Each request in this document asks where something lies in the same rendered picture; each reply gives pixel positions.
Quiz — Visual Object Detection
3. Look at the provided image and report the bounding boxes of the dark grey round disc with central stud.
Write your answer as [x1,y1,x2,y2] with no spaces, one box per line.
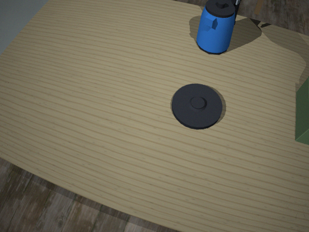
[172,84,223,130]

